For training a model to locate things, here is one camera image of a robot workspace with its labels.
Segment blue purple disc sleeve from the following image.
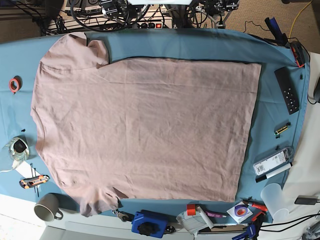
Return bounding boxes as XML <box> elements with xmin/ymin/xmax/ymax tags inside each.
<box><xmin>226</xmin><ymin>201</ymin><xmax>253</xmax><ymax>224</ymax></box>

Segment blue plastic box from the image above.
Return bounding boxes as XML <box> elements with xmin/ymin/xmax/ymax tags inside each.
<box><xmin>131</xmin><ymin>210</ymin><xmax>169</xmax><ymax>239</ymax></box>

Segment clear plastic package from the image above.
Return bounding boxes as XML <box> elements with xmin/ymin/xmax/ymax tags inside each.
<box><xmin>253</xmin><ymin>147</ymin><xmax>295</xmax><ymax>176</ymax></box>

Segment orange utility knife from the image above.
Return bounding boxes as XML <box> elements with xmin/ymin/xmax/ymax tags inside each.
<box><xmin>19</xmin><ymin>175</ymin><xmax>50</xmax><ymax>189</ymax></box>

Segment orange black clamp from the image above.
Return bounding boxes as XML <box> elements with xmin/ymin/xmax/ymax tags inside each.
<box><xmin>290</xmin><ymin>41</ymin><xmax>306</xmax><ymax>68</ymax></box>

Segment clear tape roll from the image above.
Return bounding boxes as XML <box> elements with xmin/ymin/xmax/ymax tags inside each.
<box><xmin>3</xmin><ymin>136</ymin><xmax>30</xmax><ymax>162</ymax></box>

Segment blue bar clamp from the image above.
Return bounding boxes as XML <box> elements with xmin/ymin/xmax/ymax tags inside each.
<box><xmin>231</xmin><ymin>211</ymin><xmax>266</xmax><ymax>240</ymax></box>

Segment black white marker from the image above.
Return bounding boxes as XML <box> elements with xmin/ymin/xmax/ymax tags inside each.
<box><xmin>255</xmin><ymin>162</ymin><xmax>293</xmax><ymax>183</ymax></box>

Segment black power adapter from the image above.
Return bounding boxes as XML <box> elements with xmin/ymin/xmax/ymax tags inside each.
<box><xmin>294</xmin><ymin>195</ymin><xmax>320</xmax><ymax>206</ymax></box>

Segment pink T-shirt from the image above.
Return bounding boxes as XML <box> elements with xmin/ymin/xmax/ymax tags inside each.
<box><xmin>30</xmin><ymin>32</ymin><xmax>262</xmax><ymax>217</ymax></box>

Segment black remote control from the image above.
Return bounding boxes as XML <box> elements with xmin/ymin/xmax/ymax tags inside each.
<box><xmin>274</xmin><ymin>67</ymin><xmax>300</xmax><ymax>115</ymax></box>

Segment red tape roll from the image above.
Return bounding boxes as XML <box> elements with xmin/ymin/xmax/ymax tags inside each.
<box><xmin>8</xmin><ymin>75</ymin><xmax>22</xmax><ymax>94</ymax></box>

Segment white paper tube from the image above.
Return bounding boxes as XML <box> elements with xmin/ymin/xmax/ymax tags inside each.
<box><xmin>196</xmin><ymin>205</ymin><xmax>214</xmax><ymax>229</ymax></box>

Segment red plastic block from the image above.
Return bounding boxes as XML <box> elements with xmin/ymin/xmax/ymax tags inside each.
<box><xmin>186</xmin><ymin>204</ymin><xmax>196</xmax><ymax>216</ymax></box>

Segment translucent plastic cup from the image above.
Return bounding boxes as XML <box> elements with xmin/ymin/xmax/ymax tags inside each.
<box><xmin>260</xmin><ymin>183</ymin><xmax>289</xmax><ymax>223</ymax></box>

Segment grey ceramic mug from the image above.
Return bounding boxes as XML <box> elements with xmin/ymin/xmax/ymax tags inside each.
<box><xmin>33</xmin><ymin>193</ymin><xmax>64</xmax><ymax>222</ymax></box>

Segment pink pen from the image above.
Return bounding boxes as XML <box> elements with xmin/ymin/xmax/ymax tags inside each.
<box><xmin>205</xmin><ymin>211</ymin><xmax>227</xmax><ymax>218</ymax></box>

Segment blue table cloth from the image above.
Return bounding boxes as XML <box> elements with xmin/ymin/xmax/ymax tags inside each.
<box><xmin>0</xmin><ymin>29</ymin><xmax>310</xmax><ymax>211</ymax></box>

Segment red handled pliers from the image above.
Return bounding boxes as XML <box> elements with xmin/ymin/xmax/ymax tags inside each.
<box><xmin>242</xmin><ymin>199</ymin><xmax>268</xmax><ymax>212</ymax></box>

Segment white power strip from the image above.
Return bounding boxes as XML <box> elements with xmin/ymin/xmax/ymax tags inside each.
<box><xmin>109</xmin><ymin>19</ymin><xmax>176</xmax><ymax>30</ymax></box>

